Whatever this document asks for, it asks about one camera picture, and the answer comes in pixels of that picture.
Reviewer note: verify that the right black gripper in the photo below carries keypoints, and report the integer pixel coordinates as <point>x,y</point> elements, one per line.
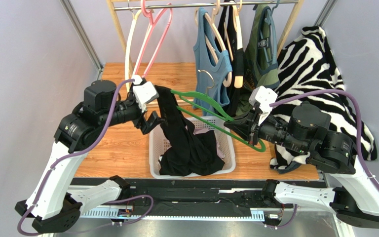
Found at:
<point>251,126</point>

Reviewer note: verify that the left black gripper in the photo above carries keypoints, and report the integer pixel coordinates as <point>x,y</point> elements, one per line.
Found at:
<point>153,121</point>

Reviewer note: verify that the green plastic hanger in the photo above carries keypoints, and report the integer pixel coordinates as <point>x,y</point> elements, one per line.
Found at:
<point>222,114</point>

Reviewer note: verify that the light wooden hanger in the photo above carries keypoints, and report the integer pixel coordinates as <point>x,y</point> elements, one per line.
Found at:
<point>235,48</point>

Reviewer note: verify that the black tank top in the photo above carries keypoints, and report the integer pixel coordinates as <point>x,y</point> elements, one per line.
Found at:
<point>189,152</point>

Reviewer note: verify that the blue tank top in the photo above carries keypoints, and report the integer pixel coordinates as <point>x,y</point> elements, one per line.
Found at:
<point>211,72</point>

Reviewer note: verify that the cream plastic hanger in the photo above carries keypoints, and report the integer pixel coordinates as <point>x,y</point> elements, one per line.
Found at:
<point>128,49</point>

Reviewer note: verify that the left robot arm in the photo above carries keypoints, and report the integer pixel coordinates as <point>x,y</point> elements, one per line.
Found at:
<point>51,206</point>

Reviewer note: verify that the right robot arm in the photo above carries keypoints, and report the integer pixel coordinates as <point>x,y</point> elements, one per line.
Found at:
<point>355,201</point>

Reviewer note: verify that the olive green tank top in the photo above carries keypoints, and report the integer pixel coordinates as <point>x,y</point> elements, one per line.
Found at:
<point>254,76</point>

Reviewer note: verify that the teal plastic hanger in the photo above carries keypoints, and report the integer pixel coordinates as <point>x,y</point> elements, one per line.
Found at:
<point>263,36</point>

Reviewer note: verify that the white plastic basket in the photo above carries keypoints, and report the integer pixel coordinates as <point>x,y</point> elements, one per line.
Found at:
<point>158,145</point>

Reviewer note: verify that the zebra print blanket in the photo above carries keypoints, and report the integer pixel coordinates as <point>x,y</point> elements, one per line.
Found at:
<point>307,64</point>

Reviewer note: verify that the wooden clothes rack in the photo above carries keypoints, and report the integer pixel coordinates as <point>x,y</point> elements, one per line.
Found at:
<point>215,5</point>

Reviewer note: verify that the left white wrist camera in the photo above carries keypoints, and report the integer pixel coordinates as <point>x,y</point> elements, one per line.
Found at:
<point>143,91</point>

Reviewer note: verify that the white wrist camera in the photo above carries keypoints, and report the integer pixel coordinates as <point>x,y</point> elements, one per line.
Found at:
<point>261,98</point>
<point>143,91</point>

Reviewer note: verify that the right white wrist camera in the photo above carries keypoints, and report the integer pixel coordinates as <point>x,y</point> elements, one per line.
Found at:
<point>261,98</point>

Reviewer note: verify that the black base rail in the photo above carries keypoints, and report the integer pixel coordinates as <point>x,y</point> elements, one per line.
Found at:
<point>197,198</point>

